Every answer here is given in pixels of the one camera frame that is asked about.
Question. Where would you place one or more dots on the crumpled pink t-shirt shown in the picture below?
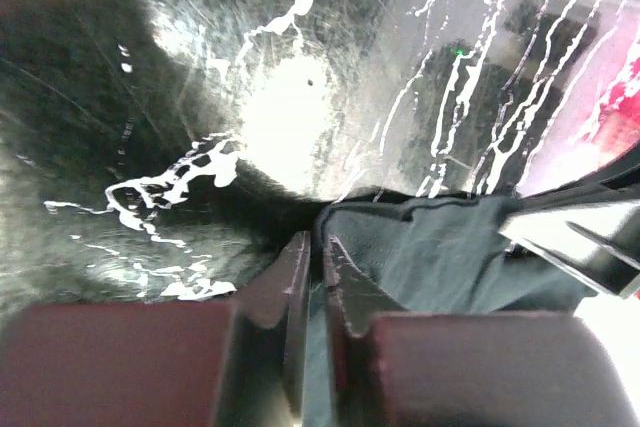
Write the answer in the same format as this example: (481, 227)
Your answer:
(612, 129)

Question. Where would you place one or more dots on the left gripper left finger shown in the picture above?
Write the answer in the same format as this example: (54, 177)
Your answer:
(238, 361)

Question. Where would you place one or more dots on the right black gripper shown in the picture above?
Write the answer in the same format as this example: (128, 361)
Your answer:
(588, 228)

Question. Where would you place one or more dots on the black t-shirt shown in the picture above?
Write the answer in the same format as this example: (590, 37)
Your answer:
(442, 256)

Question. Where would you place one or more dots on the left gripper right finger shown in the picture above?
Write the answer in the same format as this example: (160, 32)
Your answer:
(395, 367)

